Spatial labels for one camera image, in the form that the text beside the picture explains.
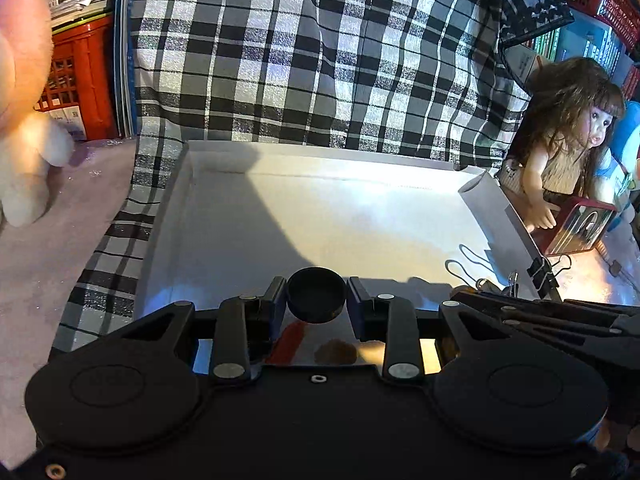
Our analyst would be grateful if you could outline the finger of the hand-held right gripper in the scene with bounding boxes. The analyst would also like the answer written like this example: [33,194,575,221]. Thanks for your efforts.
[564,300,640,318]
[450,287,621,328]

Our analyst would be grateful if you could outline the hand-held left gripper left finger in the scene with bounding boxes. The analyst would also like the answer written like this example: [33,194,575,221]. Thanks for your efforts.
[119,276,287,383]

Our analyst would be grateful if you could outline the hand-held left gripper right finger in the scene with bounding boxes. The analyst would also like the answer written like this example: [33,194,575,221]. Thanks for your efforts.
[348,276,493,383]

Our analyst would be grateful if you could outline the black round lid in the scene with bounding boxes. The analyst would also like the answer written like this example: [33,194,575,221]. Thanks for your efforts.
[286,266,348,324]

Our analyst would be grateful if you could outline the red plastic basket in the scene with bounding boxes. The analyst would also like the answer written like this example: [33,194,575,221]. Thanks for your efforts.
[552,0,640,56]

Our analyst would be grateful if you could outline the blue white cat plush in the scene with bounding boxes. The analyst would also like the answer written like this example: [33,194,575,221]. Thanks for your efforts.
[605,101,640,223]

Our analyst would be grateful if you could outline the black white plaid pillow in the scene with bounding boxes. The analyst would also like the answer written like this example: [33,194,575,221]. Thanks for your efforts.
[129,0,576,171]

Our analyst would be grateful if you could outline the row of books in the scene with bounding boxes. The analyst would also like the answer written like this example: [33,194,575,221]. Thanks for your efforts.
[500,7,640,106]

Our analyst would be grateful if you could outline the black binder clip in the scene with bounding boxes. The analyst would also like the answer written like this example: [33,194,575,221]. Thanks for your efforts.
[525,254,572,292]

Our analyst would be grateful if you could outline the pink white plush bunny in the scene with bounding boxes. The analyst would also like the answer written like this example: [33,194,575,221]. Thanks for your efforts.
[0,0,77,228]

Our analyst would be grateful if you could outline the red plastic crate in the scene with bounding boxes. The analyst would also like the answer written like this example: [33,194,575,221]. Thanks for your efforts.
[34,16,121,142]

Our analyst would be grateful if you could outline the red-cased smartphone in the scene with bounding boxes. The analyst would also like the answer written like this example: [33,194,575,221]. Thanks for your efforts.
[542,196,618,257]

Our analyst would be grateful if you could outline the white cardboard box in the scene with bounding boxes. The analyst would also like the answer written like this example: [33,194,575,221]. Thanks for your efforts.
[132,139,557,376]

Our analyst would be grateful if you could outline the brown-haired doll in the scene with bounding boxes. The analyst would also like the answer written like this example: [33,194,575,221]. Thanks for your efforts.
[501,56,628,233]

